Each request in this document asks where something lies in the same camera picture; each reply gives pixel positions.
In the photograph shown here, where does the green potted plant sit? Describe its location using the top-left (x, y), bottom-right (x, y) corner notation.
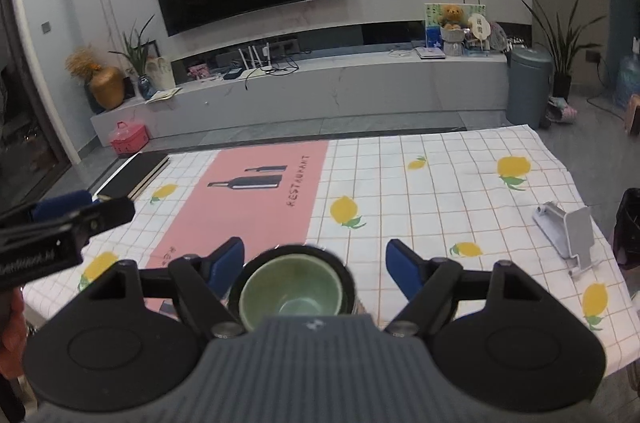
top-left (111, 16), bottom-right (156, 100)

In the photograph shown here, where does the teddy bear toy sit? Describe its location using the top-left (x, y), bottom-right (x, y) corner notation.
top-left (438, 4), bottom-right (465, 30)

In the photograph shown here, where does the black notebook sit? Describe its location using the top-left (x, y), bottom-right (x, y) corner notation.
top-left (96, 152), bottom-right (169, 201)

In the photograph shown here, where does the grey trash bin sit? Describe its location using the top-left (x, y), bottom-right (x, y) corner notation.
top-left (506, 47), bottom-right (553, 129)

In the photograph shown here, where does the green ceramic bowl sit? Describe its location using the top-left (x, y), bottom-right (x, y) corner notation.
top-left (238, 254), bottom-right (345, 331)

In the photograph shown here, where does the grey phone stand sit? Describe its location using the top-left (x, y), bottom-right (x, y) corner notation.
top-left (533, 202), bottom-right (599, 277)

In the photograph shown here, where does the long grey TV cabinet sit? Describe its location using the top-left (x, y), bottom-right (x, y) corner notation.
top-left (91, 51), bottom-right (509, 146)

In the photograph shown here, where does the blue steel bowl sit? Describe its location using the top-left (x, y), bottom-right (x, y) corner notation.
top-left (228, 244), bottom-right (358, 331)

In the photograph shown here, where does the white wifi router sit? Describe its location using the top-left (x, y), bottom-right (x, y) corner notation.
top-left (238, 44), bottom-right (273, 77)

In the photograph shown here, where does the large floor plant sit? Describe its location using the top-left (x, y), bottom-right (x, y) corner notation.
top-left (522, 0), bottom-right (606, 100)

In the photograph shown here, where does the golden vase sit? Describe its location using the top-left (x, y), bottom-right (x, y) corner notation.
top-left (89, 66), bottom-right (125, 111)

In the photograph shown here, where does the pink storage box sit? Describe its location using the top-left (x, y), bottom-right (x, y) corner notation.
top-left (108, 122), bottom-right (150, 156)

